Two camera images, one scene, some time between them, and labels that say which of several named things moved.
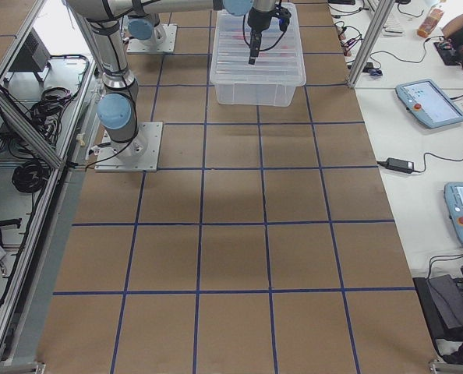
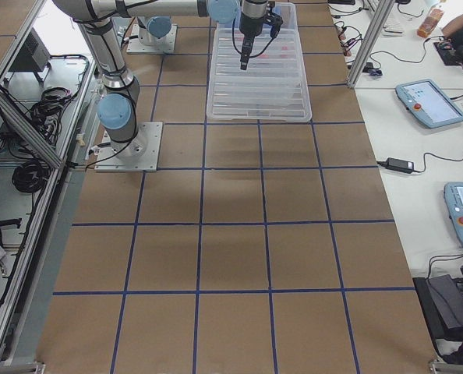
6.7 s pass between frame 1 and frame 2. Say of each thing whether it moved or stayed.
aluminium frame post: stayed
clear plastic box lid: moved
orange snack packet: stayed
